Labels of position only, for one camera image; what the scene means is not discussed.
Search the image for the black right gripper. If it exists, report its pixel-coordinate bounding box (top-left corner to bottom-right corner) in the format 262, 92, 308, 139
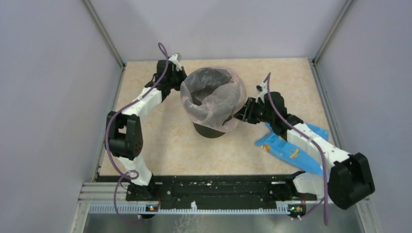
234, 97, 275, 125

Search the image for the translucent pink trash bag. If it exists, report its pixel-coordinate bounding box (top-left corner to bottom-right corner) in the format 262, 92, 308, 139
180, 67, 247, 133

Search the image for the black plastic trash bin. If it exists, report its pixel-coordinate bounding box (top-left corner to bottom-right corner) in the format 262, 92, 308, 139
192, 116, 233, 139

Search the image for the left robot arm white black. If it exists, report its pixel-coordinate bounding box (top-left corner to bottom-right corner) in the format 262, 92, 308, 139
104, 58, 187, 201

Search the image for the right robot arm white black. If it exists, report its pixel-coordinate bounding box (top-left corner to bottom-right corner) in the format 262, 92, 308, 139
234, 92, 376, 210

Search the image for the blue cartoon printed bag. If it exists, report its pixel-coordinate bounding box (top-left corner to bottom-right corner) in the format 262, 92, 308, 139
255, 123, 323, 175

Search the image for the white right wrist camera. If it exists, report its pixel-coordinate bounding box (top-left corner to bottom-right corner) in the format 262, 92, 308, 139
256, 81, 268, 104

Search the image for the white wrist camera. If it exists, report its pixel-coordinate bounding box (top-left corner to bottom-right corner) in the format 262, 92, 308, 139
168, 53, 182, 71
256, 81, 268, 104

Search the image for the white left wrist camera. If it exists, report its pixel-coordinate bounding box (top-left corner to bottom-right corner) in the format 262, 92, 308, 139
168, 53, 182, 71

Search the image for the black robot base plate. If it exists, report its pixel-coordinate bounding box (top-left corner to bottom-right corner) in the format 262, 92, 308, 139
126, 175, 317, 210

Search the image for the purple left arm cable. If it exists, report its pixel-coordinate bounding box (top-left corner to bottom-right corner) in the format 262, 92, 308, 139
104, 42, 170, 226

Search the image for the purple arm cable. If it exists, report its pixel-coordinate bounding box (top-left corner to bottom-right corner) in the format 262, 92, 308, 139
262, 72, 330, 227
104, 42, 170, 226

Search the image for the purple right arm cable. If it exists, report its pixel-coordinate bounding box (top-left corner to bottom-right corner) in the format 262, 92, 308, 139
262, 72, 330, 227

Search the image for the white slotted cable duct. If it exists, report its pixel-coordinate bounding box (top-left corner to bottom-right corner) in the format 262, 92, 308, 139
88, 201, 291, 215

